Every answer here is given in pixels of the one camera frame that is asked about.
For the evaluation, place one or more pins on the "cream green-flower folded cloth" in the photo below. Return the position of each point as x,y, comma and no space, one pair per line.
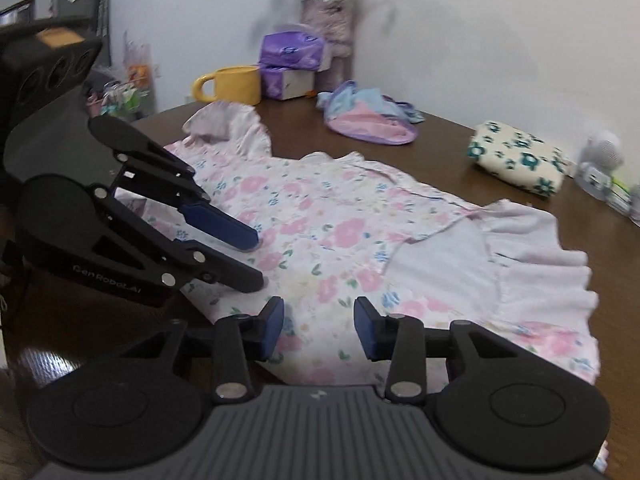
518,158

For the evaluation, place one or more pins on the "blue pink purple garment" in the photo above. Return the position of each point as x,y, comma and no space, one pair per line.
365,114

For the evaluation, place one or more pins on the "green white small boxes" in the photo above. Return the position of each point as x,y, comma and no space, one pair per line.
618,197

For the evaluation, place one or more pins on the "pink patterned flower vase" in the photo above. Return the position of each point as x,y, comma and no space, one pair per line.
334,22

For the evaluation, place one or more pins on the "purple tissue pack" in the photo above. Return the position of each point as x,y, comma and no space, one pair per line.
297,50
283,84

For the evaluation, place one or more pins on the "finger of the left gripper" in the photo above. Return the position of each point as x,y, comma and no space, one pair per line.
98,242
152,172

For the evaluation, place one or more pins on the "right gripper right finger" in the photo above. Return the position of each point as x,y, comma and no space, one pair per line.
488,398

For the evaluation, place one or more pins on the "white astronaut speaker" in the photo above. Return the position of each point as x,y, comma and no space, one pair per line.
599,159

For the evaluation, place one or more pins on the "pink floral baby dress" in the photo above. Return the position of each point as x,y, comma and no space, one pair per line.
335,229

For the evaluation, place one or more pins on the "lower purple tissue pack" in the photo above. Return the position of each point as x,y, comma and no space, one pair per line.
283,84

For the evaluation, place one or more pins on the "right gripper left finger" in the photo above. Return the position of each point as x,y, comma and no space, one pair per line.
126,411

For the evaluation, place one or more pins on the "yellow ceramic mug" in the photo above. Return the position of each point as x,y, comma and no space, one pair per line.
239,84

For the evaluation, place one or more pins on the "upper purple tissue pack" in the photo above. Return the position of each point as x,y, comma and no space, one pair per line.
297,50

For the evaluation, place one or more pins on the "grey tin box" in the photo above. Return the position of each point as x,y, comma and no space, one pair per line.
634,205

